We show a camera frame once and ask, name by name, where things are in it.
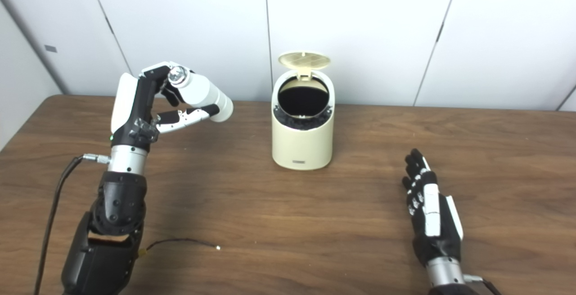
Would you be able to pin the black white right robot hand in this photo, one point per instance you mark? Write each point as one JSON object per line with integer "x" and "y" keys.
{"x": 434, "y": 241}

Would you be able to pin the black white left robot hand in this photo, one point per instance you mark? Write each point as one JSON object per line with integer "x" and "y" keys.
{"x": 130, "y": 115}

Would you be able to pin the small white plastic bottle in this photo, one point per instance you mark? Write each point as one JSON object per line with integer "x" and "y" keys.
{"x": 202, "y": 90}

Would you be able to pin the cream-colored round trash bin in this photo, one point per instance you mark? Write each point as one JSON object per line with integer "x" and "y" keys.
{"x": 303, "y": 148}

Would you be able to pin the cream round bin lid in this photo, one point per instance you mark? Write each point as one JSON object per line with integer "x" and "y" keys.
{"x": 303, "y": 61}

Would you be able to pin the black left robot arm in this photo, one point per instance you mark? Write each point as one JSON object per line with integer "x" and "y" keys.
{"x": 117, "y": 205}

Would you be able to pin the black trash bag liner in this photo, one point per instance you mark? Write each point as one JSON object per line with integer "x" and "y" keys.
{"x": 303, "y": 101}

